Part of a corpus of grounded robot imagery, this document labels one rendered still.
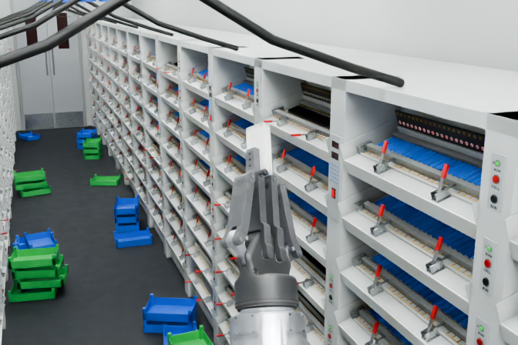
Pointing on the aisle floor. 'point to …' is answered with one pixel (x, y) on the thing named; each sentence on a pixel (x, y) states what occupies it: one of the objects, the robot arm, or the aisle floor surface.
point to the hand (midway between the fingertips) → (259, 151)
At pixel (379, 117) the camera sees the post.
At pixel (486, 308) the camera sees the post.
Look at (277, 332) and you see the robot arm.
